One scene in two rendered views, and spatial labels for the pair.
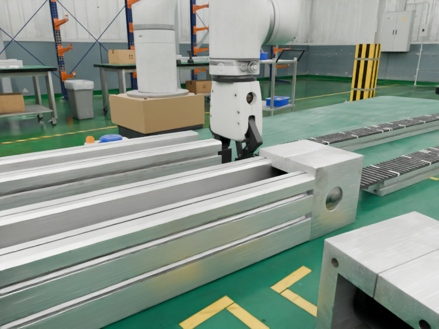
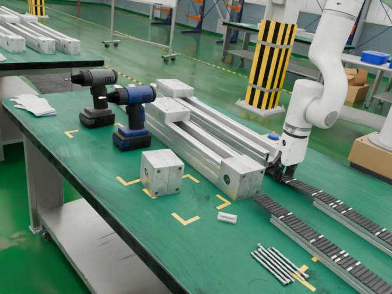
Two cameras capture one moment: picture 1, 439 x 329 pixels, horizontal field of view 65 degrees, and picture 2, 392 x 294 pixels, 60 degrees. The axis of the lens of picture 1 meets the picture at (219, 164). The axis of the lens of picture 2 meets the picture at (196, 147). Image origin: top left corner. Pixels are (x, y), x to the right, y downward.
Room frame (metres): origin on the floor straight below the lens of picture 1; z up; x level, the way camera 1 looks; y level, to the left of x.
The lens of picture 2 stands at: (0.21, -0.99, 1.32)
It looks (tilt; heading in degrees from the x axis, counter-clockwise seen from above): 25 degrees down; 85
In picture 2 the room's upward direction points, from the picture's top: 9 degrees clockwise
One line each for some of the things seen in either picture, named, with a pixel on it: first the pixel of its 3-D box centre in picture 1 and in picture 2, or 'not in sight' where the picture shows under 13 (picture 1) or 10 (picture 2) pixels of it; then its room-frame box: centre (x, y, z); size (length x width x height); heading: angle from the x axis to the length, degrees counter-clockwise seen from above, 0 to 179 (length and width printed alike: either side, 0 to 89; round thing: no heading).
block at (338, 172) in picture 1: (300, 182); (243, 176); (0.45, -0.11, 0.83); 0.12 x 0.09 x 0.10; 34
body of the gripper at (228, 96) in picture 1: (234, 105); (291, 145); (0.60, -0.03, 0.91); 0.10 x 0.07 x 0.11; 34
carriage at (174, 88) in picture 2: not in sight; (174, 90); (0.21, 0.56, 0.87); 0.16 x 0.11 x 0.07; 124
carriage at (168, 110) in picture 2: not in sight; (166, 112); (0.19, 0.25, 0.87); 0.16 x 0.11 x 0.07; 124
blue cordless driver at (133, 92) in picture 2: not in sight; (126, 118); (0.06, 0.09, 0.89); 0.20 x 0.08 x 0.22; 37
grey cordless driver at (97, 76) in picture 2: not in sight; (90, 98); (-0.10, 0.25, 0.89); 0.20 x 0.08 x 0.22; 42
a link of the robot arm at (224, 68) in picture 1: (234, 68); (296, 128); (0.60, -0.03, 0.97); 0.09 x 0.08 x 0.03; 34
